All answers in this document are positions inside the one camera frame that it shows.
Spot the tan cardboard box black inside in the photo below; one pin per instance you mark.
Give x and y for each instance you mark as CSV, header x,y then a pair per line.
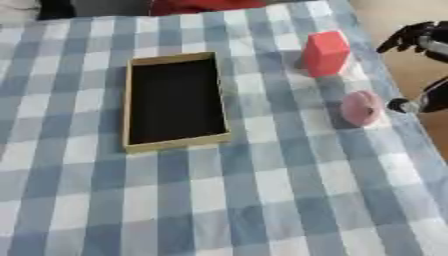
x,y
174,101

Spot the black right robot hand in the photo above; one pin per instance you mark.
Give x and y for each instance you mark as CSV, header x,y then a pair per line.
x,y
424,34

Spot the black bag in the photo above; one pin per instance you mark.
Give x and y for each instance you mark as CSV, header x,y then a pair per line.
x,y
56,8

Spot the red house-shaped block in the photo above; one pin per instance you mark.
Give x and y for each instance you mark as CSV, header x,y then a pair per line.
x,y
325,53

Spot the red bag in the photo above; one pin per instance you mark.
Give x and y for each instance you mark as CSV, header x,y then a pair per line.
x,y
204,6

